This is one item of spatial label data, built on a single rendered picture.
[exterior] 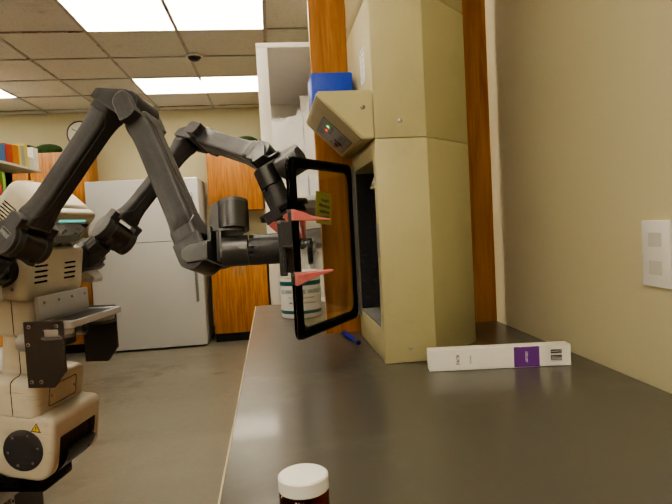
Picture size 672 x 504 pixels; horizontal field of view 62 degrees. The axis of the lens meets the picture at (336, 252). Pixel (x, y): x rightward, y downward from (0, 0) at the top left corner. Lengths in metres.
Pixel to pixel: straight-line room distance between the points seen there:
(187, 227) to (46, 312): 0.58
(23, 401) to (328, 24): 1.23
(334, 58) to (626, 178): 0.81
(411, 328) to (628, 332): 0.41
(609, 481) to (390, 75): 0.83
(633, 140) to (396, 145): 0.44
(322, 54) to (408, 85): 0.43
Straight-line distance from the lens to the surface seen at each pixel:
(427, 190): 1.19
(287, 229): 1.02
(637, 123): 1.14
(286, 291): 1.81
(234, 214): 1.05
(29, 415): 1.61
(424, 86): 1.22
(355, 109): 1.18
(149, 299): 6.20
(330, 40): 1.60
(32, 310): 1.58
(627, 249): 1.17
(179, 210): 1.11
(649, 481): 0.75
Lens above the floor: 1.24
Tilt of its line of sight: 3 degrees down
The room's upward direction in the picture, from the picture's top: 3 degrees counter-clockwise
